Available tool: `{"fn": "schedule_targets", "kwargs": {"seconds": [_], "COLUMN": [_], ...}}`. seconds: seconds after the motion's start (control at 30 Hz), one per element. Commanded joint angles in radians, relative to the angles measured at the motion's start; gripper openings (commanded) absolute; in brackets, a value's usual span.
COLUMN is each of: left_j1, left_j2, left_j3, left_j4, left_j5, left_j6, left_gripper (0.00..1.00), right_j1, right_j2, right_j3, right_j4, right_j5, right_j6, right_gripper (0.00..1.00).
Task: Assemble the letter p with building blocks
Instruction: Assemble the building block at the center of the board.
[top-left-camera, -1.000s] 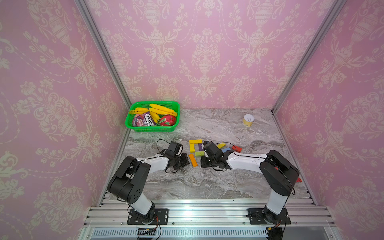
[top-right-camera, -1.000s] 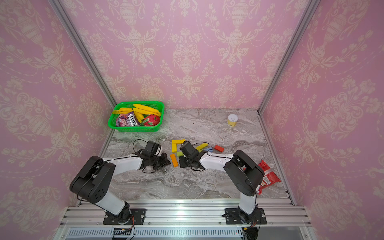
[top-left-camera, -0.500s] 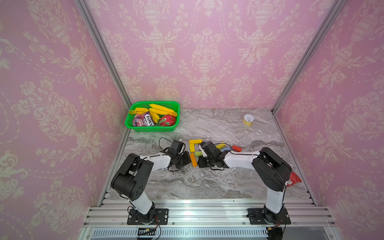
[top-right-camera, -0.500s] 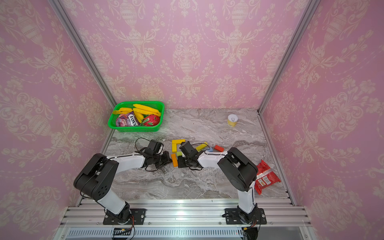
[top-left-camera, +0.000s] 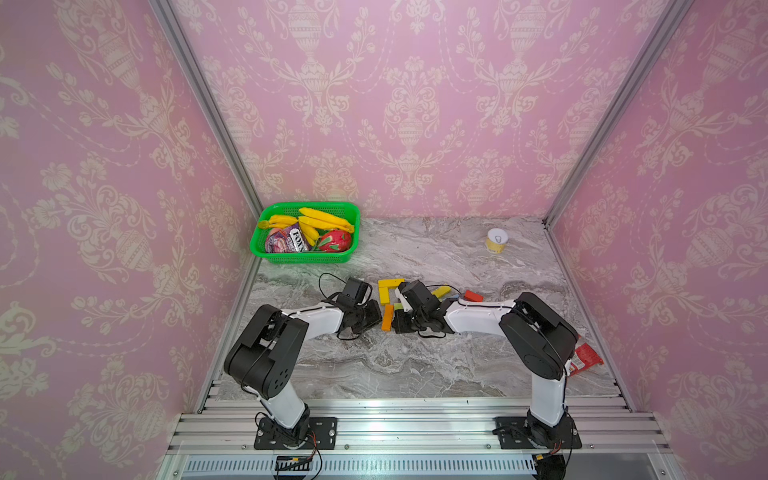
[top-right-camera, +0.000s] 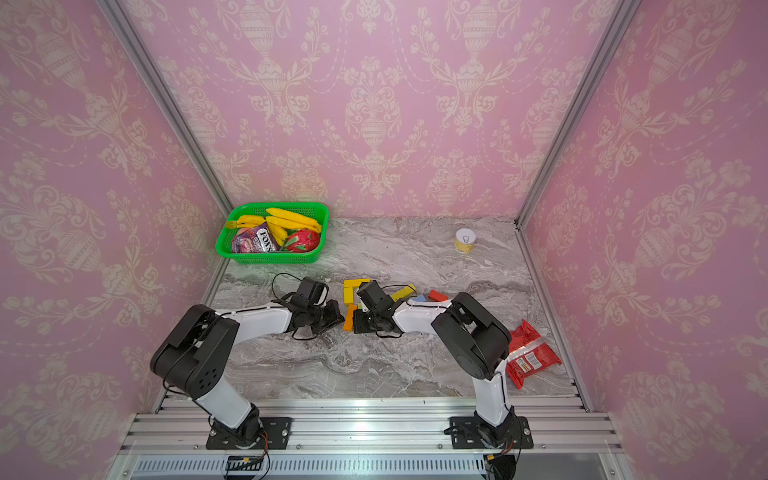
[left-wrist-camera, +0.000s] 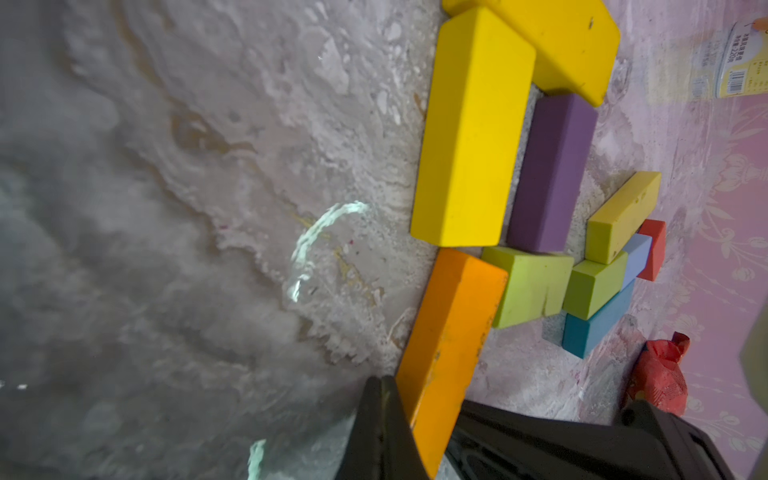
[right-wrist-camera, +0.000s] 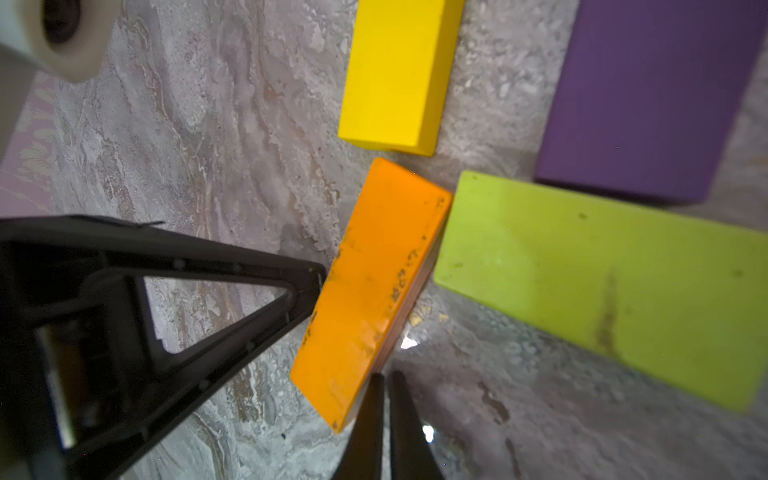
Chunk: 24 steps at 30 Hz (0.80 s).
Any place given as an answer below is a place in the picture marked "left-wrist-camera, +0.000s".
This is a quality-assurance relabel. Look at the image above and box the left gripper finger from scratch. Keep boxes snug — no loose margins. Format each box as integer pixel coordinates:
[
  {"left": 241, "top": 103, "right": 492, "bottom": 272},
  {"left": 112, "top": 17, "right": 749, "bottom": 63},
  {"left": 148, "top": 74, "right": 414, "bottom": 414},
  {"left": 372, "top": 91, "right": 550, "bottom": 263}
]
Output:
[{"left": 335, "top": 376, "right": 429, "bottom": 480}]

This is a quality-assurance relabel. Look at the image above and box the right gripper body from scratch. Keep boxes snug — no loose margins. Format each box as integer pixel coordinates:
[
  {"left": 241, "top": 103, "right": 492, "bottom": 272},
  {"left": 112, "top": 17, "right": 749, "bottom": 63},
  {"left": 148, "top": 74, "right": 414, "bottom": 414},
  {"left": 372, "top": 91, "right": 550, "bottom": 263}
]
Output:
[{"left": 446, "top": 400, "right": 733, "bottom": 479}]

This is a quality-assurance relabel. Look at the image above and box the teal block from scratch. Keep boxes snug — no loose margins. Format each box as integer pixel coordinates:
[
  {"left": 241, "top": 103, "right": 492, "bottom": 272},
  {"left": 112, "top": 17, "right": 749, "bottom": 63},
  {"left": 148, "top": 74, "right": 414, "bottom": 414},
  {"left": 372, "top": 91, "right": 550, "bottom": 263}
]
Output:
[{"left": 561, "top": 281, "right": 635, "bottom": 359}]

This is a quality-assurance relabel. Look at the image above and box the lime green block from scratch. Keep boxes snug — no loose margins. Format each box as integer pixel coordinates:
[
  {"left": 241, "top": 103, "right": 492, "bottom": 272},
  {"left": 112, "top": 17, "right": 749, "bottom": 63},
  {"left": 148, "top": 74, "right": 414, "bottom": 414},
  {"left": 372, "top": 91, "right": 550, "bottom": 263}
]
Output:
[
  {"left": 563, "top": 252, "right": 628, "bottom": 320},
  {"left": 481, "top": 246, "right": 574, "bottom": 329}
]

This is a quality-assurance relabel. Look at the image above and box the orange block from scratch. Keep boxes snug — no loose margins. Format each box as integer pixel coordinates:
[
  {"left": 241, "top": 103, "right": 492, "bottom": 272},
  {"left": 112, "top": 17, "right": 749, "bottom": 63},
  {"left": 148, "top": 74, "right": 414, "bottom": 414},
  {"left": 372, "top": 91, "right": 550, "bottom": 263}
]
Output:
[{"left": 396, "top": 248, "right": 508, "bottom": 479}]

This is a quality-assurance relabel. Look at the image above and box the red block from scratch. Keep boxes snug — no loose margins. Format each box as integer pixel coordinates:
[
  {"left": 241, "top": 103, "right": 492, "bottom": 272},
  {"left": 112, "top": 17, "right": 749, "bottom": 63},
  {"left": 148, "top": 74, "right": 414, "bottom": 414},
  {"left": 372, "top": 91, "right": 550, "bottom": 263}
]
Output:
[{"left": 638, "top": 219, "right": 666, "bottom": 282}]

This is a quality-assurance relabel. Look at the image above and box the light blue block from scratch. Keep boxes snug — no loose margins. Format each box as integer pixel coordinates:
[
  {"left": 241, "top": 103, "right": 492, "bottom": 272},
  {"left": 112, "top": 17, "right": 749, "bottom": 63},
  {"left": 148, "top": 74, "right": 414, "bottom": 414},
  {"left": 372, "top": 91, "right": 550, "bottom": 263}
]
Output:
[{"left": 622, "top": 233, "right": 652, "bottom": 289}]

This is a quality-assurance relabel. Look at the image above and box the yellow-green long block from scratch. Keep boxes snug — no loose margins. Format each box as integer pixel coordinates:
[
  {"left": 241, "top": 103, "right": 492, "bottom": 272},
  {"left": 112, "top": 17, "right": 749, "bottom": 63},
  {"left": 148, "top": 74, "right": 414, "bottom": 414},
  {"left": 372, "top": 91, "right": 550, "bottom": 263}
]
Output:
[{"left": 585, "top": 171, "right": 662, "bottom": 264}]

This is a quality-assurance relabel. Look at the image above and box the purple block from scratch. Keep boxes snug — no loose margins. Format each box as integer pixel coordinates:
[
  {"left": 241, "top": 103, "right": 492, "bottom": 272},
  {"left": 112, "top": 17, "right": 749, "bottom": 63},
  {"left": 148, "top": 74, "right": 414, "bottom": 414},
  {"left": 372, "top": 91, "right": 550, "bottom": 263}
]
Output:
[{"left": 506, "top": 94, "right": 598, "bottom": 253}]

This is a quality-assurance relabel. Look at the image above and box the short yellow block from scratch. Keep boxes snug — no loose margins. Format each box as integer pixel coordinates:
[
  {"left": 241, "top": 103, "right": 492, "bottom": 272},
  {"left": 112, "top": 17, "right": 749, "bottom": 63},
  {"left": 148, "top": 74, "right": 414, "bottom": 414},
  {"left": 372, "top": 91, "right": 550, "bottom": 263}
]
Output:
[{"left": 410, "top": 6, "right": 536, "bottom": 247}]

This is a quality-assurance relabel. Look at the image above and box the long yellow block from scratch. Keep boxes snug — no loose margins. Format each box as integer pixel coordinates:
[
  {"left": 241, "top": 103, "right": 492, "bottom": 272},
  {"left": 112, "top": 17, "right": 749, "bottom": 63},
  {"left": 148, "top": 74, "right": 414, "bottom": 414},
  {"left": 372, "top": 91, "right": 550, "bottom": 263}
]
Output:
[{"left": 441, "top": 0, "right": 620, "bottom": 108}]

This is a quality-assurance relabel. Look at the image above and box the red snack bag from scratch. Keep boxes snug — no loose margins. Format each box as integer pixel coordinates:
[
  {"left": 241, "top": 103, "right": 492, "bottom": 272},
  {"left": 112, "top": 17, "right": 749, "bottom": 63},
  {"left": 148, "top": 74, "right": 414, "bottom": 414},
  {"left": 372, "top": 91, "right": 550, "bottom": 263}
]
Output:
[{"left": 623, "top": 332, "right": 691, "bottom": 416}]

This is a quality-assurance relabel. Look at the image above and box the yellow white can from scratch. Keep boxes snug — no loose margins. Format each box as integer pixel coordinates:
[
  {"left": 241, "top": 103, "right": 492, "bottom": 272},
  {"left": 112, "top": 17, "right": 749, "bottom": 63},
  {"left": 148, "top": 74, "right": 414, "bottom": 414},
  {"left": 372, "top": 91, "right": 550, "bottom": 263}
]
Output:
[{"left": 714, "top": 17, "right": 767, "bottom": 98}]

